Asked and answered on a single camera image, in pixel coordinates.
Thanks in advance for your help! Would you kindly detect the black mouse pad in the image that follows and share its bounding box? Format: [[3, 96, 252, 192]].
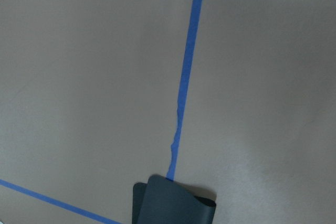
[[132, 175, 216, 224]]

